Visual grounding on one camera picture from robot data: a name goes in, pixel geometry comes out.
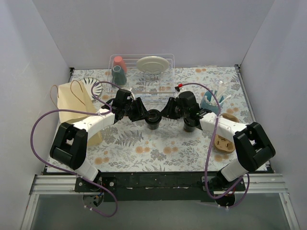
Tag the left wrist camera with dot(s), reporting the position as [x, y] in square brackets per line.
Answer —
[129, 95]

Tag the striped black white plate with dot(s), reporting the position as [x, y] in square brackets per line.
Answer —
[93, 89]

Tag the floral table mat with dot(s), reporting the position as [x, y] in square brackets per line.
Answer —
[132, 147]

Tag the black cup lid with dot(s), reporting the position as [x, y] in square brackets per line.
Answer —
[153, 117]

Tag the stack of black cups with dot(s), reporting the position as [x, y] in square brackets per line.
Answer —
[189, 128]

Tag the brown paper bag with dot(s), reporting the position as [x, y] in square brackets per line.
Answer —
[74, 96]

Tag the dark green mug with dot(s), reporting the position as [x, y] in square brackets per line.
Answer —
[118, 75]

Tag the brown cardboard cup carriers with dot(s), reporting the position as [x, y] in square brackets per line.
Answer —
[220, 143]

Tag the pink cup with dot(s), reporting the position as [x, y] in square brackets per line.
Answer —
[119, 61]

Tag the black coffee cup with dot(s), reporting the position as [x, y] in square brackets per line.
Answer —
[153, 126]

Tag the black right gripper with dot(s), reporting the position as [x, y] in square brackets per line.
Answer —
[173, 108]

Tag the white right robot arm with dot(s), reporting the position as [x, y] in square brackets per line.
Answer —
[252, 145]

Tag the blue cup holder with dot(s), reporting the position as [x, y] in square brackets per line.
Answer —
[208, 102]

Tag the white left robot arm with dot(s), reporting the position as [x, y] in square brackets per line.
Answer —
[70, 144]

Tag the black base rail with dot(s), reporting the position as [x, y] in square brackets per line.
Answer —
[155, 186]

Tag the cream ceramic plate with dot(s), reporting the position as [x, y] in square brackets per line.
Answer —
[152, 64]

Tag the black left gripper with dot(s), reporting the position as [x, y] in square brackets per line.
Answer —
[134, 109]

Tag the white wire dish rack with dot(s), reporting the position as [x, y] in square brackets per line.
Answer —
[151, 87]

